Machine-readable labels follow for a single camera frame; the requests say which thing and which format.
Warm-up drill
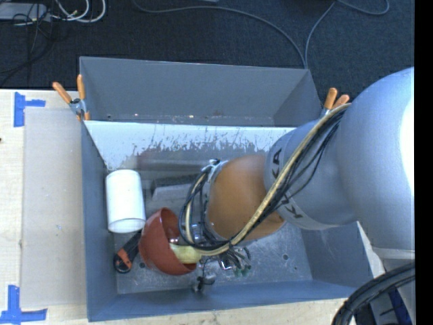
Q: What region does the yellow banana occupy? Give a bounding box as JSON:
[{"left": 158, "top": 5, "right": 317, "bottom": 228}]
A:
[{"left": 168, "top": 243, "right": 203, "bottom": 265}]

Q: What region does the red-brown bowl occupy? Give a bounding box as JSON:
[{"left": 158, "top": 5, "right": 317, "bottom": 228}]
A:
[{"left": 138, "top": 207, "right": 198, "bottom": 276}]

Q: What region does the black and orange tool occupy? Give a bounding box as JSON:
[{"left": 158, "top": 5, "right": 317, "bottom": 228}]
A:
[{"left": 112, "top": 230, "right": 143, "bottom": 274}]

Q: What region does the white plastic cup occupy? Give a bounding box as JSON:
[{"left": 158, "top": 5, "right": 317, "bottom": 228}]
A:
[{"left": 105, "top": 169, "right": 147, "bottom": 234}]

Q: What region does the grey metal bin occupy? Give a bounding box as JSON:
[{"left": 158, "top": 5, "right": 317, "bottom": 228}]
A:
[{"left": 79, "top": 56, "right": 377, "bottom": 323}]

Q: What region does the pale flat board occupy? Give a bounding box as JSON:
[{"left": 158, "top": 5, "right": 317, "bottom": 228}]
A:
[{"left": 20, "top": 108, "right": 87, "bottom": 309}]

